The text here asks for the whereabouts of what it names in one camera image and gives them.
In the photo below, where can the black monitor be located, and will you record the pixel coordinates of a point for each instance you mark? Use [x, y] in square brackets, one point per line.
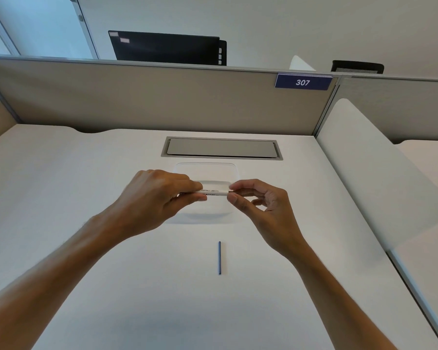
[164, 47]

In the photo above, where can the blue number sign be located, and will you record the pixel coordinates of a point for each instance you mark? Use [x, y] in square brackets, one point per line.
[303, 82]

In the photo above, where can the person's left thumb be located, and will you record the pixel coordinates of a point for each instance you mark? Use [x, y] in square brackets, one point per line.
[189, 199]

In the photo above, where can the white marker pen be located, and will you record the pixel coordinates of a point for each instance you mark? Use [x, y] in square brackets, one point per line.
[215, 192]

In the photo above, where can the person's left forearm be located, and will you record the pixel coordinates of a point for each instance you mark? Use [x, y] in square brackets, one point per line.
[51, 287]

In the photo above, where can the white rounded side divider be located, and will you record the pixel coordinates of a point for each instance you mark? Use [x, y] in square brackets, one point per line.
[379, 171]

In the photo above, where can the grey window frame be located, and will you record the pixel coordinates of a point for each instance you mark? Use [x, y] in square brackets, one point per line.
[84, 25]

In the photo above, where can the thin blue stick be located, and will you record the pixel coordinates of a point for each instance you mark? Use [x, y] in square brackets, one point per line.
[219, 258]

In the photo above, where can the person's right hand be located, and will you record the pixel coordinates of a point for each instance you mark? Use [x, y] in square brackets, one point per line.
[273, 222]

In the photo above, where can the beige desk partition panel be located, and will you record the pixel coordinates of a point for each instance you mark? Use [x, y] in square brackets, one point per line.
[149, 98]

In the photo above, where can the person's left hand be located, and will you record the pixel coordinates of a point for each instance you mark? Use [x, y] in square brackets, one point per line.
[149, 200]

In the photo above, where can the clear plastic tray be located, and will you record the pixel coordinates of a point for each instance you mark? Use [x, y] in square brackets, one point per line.
[211, 171]

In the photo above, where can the beige neighbouring partition panel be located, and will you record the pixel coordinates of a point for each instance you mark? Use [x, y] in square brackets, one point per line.
[398, 109]

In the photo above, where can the person's right forearm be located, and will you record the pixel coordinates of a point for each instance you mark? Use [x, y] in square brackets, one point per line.
[335, 306]

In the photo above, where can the person's right thumb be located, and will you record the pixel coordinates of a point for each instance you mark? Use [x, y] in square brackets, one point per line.
[239, 203]

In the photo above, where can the black chair back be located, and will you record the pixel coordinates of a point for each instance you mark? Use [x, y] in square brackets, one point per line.
[357, 67]

